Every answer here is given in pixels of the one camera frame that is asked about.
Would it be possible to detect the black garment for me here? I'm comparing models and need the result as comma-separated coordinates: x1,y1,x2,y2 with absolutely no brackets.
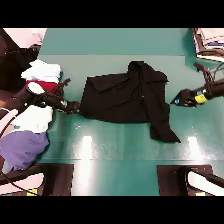
2,44,42,81

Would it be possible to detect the black cable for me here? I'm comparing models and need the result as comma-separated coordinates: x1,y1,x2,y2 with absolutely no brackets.
212,61,224,81

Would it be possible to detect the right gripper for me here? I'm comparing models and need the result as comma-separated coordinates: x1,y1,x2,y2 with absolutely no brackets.
175,87,209,108

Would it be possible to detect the black shirt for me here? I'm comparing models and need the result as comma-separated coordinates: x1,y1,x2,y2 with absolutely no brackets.
79,60,182,144

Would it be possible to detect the white garment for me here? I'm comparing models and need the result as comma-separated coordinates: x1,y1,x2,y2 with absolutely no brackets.
20,59,63,84
12,104,55,135

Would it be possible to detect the heap of clothes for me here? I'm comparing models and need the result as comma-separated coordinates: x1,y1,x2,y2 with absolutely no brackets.
191,27,224,63

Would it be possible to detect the purple garment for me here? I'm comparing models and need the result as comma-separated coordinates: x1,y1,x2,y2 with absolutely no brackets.
0,130,51,175

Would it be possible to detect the red garment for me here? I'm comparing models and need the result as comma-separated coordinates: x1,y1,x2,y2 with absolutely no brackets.
25,79,62,95

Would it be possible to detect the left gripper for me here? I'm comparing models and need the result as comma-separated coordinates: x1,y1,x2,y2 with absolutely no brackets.
60,99,81,115

